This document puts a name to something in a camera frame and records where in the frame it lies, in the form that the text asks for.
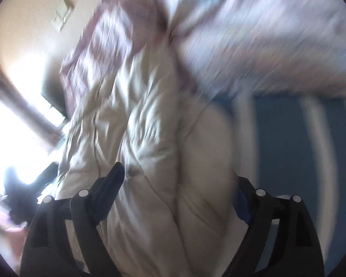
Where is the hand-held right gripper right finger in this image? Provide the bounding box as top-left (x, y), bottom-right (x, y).
top-left (232, 175), bottom-right (326, 277)

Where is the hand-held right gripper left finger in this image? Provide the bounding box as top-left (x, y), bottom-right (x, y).
top-left (20, 162), bottom-right (125, 277)

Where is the cream puffer jacket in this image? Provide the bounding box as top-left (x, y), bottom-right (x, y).
top-left (54, 45), bottom-right (256, 277)

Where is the blue striped bed sheet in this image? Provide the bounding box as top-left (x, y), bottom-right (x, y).
top-left (210, 92), bottom-right (346, 274)

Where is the dark headboard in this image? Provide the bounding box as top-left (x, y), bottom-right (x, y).
top-left (40, 76), bottom-right (68, 119)

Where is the pink pillow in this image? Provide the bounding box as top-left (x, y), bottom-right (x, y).
top-left (59, 0), bottom-right (162, 116)

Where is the white floral duvet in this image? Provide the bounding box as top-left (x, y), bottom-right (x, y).
top-left (151, 0), bottom-right (346, 100)

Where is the wooden window frame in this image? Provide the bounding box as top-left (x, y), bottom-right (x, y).
top-left (0, 73), bottom-right (62, 153)

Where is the beige wall switch plate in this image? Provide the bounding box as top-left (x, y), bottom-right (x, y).
top-left (51, 0), bottom-right (75, 33)

